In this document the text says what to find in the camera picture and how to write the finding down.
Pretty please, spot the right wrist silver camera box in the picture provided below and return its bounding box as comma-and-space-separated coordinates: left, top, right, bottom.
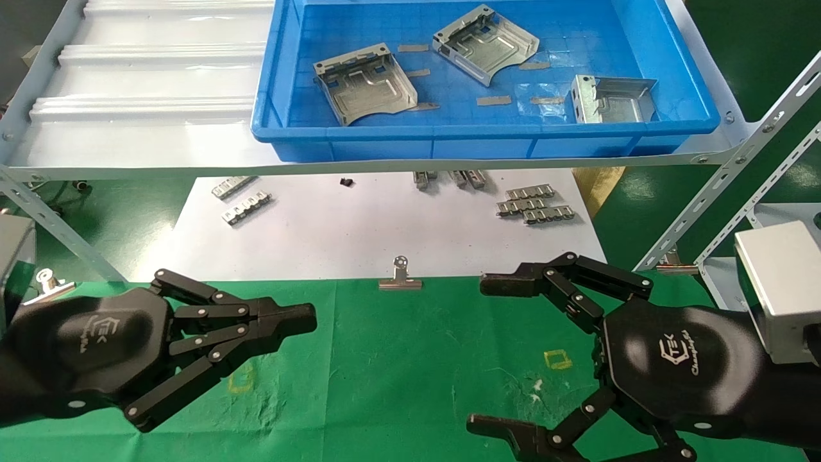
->
734, 221, 821, 366

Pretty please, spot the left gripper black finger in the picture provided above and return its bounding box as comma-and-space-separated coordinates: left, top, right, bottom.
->
153, 268, 318, 329
123, 324, 315, 432

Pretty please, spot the white low rack shelf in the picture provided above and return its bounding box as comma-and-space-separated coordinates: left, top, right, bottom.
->
698, 202, 821, 310

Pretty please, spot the stamped sheet metal bracket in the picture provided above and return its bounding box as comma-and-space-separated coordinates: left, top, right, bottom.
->
570, 74, 659, 124
314, 43, 418, 127
432, 4, 540, 87

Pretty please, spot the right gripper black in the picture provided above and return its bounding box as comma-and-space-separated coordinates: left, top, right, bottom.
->
466, 252, 770, 462

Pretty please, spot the perforated grey rack post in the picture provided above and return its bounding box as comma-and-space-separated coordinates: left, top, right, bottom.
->
634, 50, 821, 271
0, 166, 126, 284
696, 122, 821, 265

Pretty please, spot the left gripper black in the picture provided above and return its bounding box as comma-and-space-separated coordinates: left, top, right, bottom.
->
0, 287, 177, 427

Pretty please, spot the left wrist grey camera box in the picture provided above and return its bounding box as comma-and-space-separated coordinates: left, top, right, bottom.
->
0, 215, 37, 334

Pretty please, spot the grey white rack shelf board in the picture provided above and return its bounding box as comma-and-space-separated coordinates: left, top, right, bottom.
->
0, 0, 754, 182

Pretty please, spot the large blue plastic bin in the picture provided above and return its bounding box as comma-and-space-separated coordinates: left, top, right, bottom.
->
251, 0, 721, 162

